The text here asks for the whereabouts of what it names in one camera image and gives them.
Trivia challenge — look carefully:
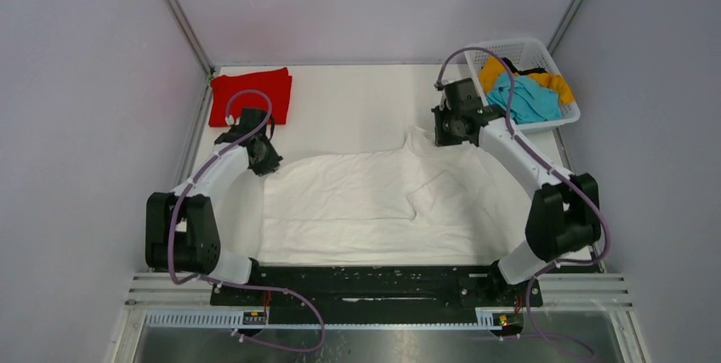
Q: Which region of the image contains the white t shirt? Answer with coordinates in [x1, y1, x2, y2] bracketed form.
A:
[258, 128, 531, 266]

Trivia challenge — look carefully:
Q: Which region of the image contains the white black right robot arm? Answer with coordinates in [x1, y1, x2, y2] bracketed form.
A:
[432, 79, 602, 305]

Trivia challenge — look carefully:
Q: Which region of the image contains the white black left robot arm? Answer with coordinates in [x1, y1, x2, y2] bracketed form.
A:
[145, 108, 282, 304]

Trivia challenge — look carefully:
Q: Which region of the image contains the yellow t shirt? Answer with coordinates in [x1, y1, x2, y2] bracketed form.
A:
[478, 57, 575, 104]

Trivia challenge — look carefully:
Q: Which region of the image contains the turquoise t shirt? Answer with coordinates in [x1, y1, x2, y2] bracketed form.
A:
[486, 73, 563, 125]

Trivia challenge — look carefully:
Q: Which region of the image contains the folded red t shirt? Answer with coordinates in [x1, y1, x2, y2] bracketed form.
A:
[208, 66, 293, 128]

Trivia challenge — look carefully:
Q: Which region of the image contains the black garment in basket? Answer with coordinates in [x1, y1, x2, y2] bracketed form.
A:
[500, 57, 548, 77]

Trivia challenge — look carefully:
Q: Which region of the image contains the aluminium frame rail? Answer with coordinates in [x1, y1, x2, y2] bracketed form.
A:
[162, 0, 214, 77]

